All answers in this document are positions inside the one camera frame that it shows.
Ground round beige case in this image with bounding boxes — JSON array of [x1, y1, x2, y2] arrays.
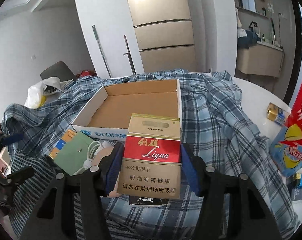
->
[[91, 146, 120, 198]]

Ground blue plaid shirt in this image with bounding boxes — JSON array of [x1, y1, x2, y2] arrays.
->
[[1, 69, 299, 239]]

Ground grey chair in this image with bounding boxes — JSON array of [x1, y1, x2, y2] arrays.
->
[[40, 61, 77, 81]]

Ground green felt pouch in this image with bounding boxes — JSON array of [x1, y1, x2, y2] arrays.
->
[[53, 132, 99, 176]]

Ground black Face tissue pack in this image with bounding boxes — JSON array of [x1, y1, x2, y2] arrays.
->
[[129, 196, 168, 207]]

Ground white cable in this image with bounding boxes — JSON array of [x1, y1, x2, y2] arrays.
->
[[73, 141, 112, 176]]

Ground white plastic bag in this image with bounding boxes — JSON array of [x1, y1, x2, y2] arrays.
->
[[24, 77, 62, 109]]

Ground orange blue small box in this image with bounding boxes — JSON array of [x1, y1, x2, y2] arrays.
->
[[49, 129, 76, 159]]

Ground red iced tea bottle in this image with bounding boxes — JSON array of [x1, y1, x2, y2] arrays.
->
[[269, 83, 302, 177]]

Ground gold three-door refrigerator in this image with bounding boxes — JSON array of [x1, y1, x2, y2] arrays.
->
[[127, 0, 196, 73]]

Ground grey mop handle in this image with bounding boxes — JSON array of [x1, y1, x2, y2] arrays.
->
[[92, 25, 112, 78]]

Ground red gold cigarette pack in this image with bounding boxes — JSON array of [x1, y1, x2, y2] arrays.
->
[[117, 113, 181, 199]]

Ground cardboard box tray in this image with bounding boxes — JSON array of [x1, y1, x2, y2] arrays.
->
[[71, 79, 182, 141]]

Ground blue purple small box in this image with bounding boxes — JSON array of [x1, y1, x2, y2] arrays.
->
[[291, 173, 302, 201]]

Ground blue clothes on vanity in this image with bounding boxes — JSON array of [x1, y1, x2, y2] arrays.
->
[[237, 29, 261, 49]]

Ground dark broom handle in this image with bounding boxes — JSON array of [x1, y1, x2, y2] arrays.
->
[[123, 35, 136, 75]]

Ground gold blue small box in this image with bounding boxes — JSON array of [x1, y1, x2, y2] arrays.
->
[[267, 102, 289, 126]]

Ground red bag on floor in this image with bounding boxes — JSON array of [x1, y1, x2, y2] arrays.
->
[[76, 70, 97, 79]]

